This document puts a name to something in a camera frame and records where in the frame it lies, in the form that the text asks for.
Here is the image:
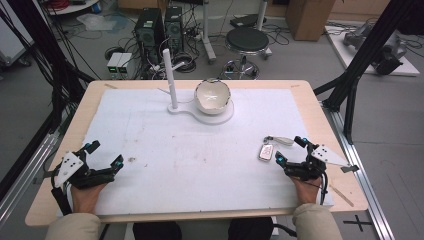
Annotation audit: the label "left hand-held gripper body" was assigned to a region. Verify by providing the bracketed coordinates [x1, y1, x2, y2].
[42, 148, 117, 191]

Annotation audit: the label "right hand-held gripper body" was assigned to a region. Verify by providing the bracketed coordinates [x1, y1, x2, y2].
[284, 143, 360, 182]

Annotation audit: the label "small white tag object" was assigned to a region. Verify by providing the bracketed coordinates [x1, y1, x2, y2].
[257, 143, 274, 163]

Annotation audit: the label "white key strap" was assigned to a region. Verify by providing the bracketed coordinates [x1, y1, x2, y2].
[263, 134, 295, 147]

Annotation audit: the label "white stand with post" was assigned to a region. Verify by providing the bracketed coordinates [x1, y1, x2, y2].
[162, 48, 235, 126]

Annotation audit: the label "white eggshell bowl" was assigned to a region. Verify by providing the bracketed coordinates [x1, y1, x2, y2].
[194, 77, 232, 116]

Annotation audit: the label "person's right hand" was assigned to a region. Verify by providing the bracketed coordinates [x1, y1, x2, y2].
[289, 175, 323, 206]

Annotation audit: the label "person's left hand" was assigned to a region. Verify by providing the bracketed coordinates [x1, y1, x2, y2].
[70, 182, 108, 215]

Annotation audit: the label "wooden stick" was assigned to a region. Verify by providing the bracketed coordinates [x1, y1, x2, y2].
[329, 184, 355, 208]

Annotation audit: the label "white table mat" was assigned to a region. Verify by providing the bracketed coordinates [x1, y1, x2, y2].
[57, 87, 334, 218]

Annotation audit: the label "white power supply box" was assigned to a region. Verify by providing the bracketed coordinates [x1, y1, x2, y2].
[116, 52, 134, 78]
[106, 52, 123, 77]

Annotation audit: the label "wooden table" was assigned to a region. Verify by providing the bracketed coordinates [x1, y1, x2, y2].
[24, 79, 369, 228]

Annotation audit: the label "person's legs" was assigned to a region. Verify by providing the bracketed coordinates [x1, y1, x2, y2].
[132, 217, 275, 240]

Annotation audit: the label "black round stool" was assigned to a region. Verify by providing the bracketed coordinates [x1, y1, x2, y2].
[219, 26, 273, 80]

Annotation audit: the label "white floor board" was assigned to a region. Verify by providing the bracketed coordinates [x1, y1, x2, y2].
[324, 24, 421, 78]

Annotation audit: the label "wooden cabinet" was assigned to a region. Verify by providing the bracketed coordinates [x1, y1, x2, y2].
[285, 0, 337, 42]

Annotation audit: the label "black computer tower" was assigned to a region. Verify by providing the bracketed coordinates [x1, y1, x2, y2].
[134, 7, 167, 64]
[164, 5, 185, 53]

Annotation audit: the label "white desk leg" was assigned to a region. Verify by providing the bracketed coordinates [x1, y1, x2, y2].
[199, 0, 218, 65]

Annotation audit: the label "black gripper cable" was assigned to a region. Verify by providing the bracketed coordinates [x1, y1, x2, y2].
[318, 169, 330, 205]

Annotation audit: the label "black wrist strap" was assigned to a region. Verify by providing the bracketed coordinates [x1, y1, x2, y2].
[50, 187, 74, 217]

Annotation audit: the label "aluminium rail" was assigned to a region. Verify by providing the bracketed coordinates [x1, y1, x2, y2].
[0, 131, 63, 224]
[321, 99, 398, 240]

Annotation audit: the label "black metal frame strut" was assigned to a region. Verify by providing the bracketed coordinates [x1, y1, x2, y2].
[0, 0, 96, 201]
[313, 0, 414, 145]

